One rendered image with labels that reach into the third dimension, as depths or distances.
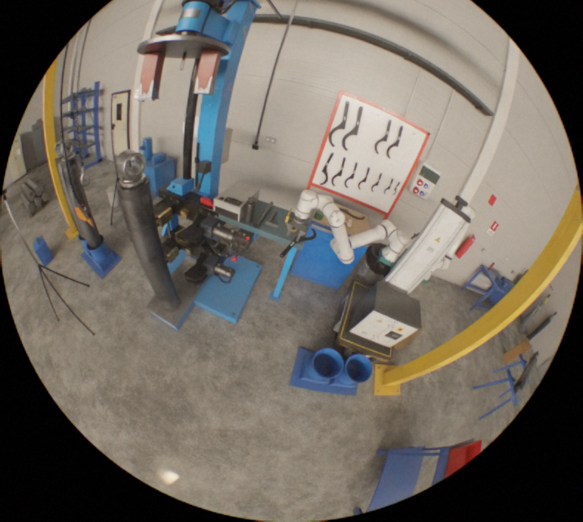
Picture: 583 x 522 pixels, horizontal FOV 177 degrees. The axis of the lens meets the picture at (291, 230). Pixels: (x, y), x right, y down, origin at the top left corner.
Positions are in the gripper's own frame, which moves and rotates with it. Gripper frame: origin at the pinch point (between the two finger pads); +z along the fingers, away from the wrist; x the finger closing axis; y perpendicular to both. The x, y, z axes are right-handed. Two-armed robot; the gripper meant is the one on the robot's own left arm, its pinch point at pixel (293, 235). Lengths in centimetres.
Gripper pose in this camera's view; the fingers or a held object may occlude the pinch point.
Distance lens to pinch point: 126.7
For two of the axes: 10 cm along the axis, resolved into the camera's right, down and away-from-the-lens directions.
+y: -4.5, 4.5, -7.7
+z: -2.7, 7.6, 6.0
